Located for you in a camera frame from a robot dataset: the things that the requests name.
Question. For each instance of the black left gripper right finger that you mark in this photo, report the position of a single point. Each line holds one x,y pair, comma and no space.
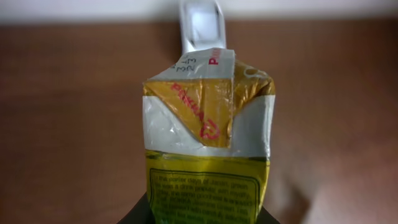
264,217

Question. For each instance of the white barcode scanner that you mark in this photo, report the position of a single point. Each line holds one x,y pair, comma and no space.
202,25

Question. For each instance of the green tea carton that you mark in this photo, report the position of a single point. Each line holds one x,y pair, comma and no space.
207,130

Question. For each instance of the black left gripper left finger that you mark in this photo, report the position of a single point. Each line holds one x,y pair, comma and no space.
140,213

